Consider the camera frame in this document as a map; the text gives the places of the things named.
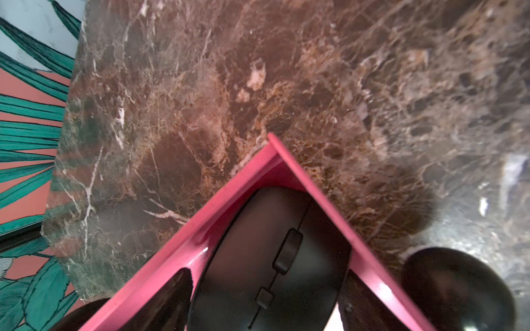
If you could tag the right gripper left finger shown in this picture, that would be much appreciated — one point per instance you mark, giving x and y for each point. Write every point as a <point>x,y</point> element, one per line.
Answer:
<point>168,308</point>

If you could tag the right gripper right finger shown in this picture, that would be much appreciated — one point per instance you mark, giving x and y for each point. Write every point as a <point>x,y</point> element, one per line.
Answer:
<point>361,310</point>

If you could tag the pink drawer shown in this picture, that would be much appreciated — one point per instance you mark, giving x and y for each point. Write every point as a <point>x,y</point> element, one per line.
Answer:
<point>193,245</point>

